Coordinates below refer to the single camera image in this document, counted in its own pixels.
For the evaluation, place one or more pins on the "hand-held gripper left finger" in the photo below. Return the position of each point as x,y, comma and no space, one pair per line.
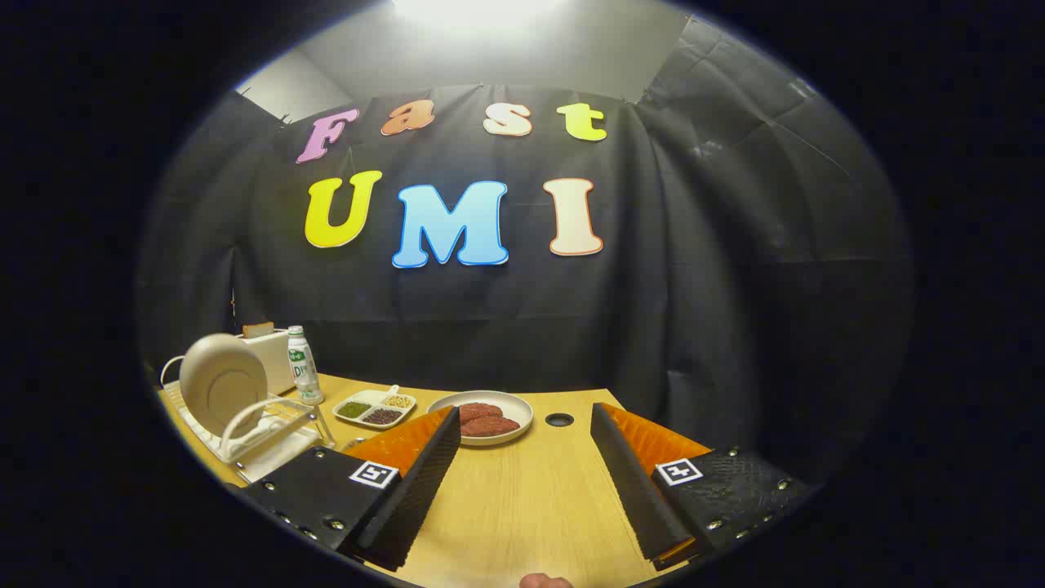
416,490

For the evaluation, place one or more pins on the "pile of green beans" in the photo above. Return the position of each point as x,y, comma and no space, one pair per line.
353,409

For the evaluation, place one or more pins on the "clear plastic water bottle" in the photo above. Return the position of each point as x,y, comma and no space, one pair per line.
302,367

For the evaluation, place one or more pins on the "white toaster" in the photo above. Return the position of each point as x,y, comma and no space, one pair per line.
276,359

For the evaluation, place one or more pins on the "white divided condiment dish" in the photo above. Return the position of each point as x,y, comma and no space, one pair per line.
374,402

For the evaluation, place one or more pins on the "pile of dark red beans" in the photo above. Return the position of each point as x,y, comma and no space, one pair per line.
381,416

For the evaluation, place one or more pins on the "red raw meat slice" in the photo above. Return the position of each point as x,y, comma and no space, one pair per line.
494,426
480,411

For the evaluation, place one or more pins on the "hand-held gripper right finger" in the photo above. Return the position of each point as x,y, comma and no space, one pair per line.
633,490

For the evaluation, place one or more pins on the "brown bread slice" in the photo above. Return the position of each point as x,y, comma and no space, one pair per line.
258,329

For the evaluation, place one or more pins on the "black backdrop cloth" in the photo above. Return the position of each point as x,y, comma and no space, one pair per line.
490,310

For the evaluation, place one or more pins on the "beige plate with meat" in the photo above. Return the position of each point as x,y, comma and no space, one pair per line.
516,407

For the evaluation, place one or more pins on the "beige round plate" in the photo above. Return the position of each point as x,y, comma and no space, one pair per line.
220,384

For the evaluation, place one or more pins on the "pile of yellow soybeans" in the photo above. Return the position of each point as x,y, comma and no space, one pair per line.
397,401

